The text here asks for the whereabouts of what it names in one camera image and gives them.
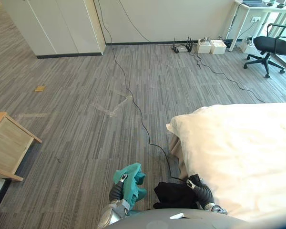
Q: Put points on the beige bed skirt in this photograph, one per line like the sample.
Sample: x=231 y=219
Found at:
x=177 y=149

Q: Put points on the black antenna router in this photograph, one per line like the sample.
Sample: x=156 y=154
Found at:
x=182 y=46

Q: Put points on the white desk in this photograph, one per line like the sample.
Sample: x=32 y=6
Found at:
x=255 y=16

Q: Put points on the yellow paper scrap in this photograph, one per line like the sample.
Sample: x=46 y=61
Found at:
x=39 y=88

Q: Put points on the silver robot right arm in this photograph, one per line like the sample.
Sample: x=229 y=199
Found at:
x=214 y=208

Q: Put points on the white bed duvet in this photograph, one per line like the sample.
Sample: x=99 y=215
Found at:
x=240 y=157

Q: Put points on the white cabinet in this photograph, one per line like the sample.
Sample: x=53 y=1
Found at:
x=54 y=26

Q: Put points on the white storage box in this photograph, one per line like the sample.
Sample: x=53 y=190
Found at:
x=203 y=45
x=218 y=46

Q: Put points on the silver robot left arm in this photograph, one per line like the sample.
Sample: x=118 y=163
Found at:
x=113 y=212

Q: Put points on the wall power socket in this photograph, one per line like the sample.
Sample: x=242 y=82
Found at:
x=255 y=19

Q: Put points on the teal cloth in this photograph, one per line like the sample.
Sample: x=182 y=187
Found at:
x=131 y=186

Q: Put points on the black office chair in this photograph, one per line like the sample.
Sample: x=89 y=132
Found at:
x=270 y=48

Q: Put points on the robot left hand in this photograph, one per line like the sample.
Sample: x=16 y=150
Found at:
x=116 y=189

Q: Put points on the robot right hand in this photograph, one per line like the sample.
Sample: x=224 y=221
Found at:
x=203 y=190

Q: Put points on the light wooden bedside table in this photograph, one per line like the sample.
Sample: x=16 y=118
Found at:
x=7 y=145

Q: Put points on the black cloth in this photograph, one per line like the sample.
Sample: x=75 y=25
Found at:
x=176 y=194

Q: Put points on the laptop on desk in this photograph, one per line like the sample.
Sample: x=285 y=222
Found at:
x=253 y=3

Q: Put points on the grey robot torso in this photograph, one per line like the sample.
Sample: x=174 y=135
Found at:
x=178 y=219

